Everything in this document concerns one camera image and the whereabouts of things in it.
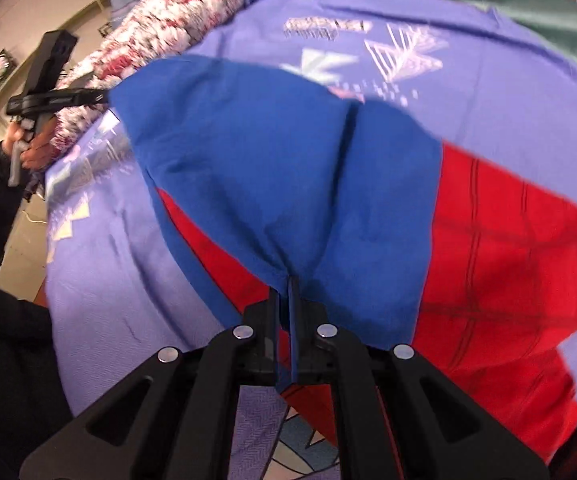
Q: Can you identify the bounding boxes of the purple printed bedsheet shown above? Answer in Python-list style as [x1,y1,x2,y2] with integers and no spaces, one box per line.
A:
[43,0,577,480]

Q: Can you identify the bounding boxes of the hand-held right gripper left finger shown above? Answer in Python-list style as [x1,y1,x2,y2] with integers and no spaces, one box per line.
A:
[18,287,289,480]

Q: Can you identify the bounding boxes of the red white floral quilt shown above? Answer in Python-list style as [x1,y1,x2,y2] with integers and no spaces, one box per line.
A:
[51,0,255,158]

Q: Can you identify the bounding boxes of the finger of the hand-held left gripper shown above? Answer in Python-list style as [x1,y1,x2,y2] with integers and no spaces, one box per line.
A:
[58,87,114,109]

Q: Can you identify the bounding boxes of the blue and red pants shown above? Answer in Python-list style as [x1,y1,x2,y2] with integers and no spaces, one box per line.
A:
[108,57,577,466]

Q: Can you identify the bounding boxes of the person's dark clothing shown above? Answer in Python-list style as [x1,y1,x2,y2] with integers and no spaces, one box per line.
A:
[0,280,76,480]

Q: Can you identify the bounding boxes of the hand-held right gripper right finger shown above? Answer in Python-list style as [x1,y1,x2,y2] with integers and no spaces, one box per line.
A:
[288,276,551,480]

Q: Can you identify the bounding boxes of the person's left hand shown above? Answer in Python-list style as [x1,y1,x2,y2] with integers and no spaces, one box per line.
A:
[1,114,60,172]

